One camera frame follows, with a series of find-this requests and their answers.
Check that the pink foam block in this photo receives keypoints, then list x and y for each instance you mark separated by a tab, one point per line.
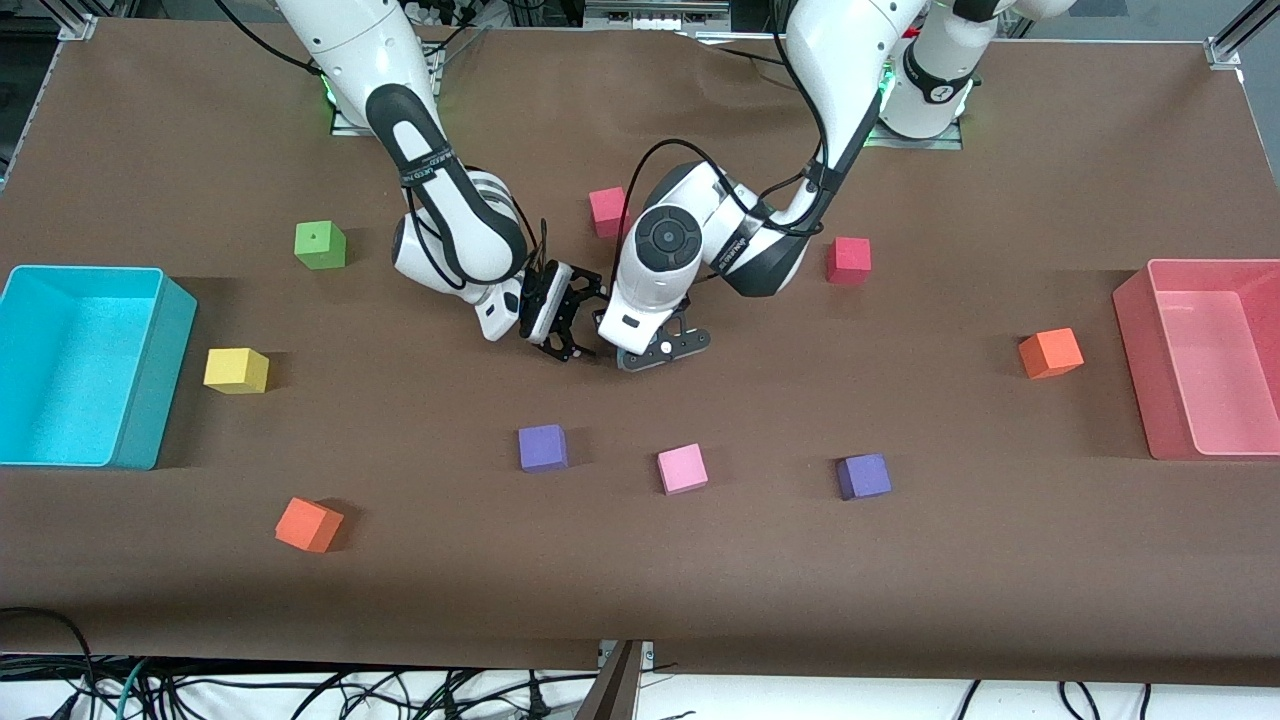
683	469

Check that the small metal table bracket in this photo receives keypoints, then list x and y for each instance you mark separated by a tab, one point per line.
646	655

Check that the purple foam block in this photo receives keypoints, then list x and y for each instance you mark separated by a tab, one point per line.
542	448
864	477

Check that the cyan plastic bin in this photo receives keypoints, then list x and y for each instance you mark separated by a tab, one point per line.
70	370

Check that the grey metal box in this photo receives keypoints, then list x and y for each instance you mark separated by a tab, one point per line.
655	15

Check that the pink plastic bin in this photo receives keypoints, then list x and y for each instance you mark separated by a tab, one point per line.
1200	370

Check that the orange foam block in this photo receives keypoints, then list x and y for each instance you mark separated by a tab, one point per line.
1050	353
308	525

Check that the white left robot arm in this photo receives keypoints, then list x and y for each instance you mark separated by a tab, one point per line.
665	240

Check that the aluminium frame profile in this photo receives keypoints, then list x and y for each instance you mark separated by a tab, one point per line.
1235	40
78	28

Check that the brown table cover sheet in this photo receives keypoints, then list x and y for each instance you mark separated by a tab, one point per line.
700	580

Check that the green foam block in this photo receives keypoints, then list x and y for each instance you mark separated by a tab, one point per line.
320	247

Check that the dark angled bar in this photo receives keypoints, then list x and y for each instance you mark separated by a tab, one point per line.
612	690

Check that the red foam block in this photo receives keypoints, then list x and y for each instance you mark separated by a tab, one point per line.
849	260
605	212

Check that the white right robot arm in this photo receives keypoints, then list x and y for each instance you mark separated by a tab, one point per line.
460	240

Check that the yellow foam block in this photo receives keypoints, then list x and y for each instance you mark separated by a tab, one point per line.
235	370

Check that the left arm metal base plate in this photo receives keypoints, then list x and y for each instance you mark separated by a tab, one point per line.
930	143

